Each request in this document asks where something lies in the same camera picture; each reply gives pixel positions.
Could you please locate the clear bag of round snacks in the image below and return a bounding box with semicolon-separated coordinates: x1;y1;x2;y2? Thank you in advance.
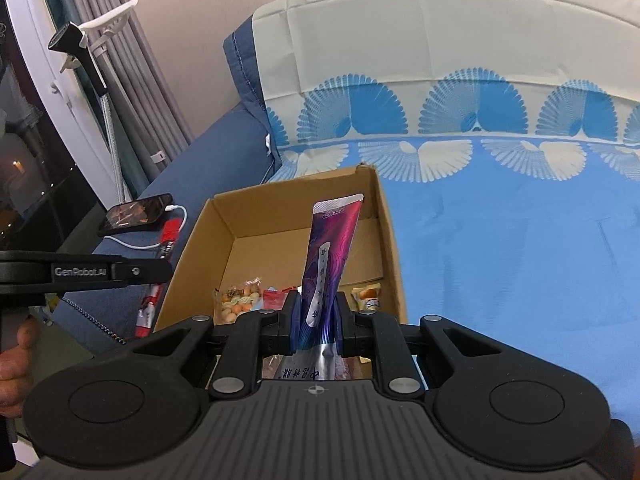
214;276;265;329

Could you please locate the dark window pane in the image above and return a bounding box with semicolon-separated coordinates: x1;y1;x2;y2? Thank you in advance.
0;10;101;252

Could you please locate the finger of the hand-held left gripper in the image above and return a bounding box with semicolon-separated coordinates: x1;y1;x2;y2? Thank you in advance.
117;255;175;288

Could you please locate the blue fan-print bedsheet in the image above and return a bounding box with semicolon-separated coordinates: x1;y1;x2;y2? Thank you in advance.
252;0;640;433

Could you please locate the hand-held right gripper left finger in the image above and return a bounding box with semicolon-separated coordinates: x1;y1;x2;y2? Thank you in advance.
127;292;304;402

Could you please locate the black smartphone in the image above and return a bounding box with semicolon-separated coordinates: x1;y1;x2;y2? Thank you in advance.
97;193;174;237

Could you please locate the white window frame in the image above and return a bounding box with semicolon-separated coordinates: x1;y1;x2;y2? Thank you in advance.
0;0;122;202

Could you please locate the brown cardboard box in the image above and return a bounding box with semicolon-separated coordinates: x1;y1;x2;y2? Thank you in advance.
152;164;408;383

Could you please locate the red and white snack packet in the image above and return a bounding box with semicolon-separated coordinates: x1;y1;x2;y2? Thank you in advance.
136;219;182;339

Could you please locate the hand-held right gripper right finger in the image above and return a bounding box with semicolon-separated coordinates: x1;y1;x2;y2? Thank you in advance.
334;292;505;397

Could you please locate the dark blue sofa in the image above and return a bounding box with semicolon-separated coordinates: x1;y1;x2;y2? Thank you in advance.
50;15;281;361

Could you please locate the purple swirl snack packet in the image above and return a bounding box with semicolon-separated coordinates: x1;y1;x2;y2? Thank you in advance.
292;192;366;383

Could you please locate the white charging cable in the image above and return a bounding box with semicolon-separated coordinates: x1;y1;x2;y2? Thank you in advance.
107;204;189;252

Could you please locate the grey curtain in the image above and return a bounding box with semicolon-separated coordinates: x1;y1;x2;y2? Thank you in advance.
35;0;197;202

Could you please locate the person's left hand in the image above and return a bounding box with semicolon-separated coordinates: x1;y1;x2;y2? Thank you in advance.
0;317;41;419

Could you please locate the black coiled cable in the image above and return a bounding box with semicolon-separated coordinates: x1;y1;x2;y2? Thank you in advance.
59;295;129;347

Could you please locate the yellow bread snack packet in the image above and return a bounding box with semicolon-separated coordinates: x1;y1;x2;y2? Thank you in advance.
350;284;384;314

